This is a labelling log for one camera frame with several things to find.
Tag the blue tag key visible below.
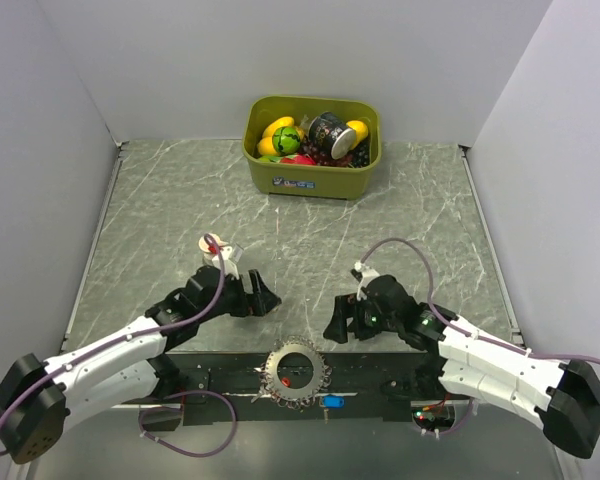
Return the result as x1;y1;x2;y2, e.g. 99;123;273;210
319;395;345;424

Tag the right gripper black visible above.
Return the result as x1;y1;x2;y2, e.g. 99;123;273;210
322;293;401;344

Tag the purple cable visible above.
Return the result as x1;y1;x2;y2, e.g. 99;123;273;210
0;232;239;457
360;237;600;439

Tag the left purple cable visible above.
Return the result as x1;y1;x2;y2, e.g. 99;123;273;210
0;232;239;457

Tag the dark grapes bunch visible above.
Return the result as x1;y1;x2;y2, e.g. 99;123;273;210
299;139;371;168

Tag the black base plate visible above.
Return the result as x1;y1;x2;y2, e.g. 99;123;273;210
117;352;481;426

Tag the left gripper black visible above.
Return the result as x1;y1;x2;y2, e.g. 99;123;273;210
197;268;280;323

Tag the yellow toy mango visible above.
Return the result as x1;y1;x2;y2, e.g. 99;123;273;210
262;116;295;138

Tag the olive green plastic bin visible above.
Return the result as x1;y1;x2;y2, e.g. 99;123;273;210
243;96;381;200

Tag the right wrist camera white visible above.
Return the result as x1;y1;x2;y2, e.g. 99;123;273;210
350;261;380;301

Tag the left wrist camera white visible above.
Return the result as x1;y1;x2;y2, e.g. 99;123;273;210
212;243;244;279

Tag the green watermelon toy ball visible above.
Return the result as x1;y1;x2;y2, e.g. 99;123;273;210
272;126;302;156

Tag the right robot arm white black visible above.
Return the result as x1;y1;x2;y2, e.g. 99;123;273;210
323;271;600;459

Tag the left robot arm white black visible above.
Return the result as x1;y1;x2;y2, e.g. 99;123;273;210
0;266;281;464

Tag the red toy fruit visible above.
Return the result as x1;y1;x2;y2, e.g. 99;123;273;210
280;154;316;166

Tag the grey bottle with beige cap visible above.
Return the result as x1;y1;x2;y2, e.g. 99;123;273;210
198;233;232;268

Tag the yellow toy lemon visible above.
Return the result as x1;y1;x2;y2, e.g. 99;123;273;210
346;120;369;145

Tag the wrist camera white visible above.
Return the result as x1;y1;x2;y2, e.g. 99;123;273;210
350;261;380;301
212;243;244;279

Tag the large keyring with small rings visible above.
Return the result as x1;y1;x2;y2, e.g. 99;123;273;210
250;335;332;410

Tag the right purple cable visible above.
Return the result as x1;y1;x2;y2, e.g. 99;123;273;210
360;237;600;439

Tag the black paper cup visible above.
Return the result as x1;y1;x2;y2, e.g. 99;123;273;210
308;112;356;159

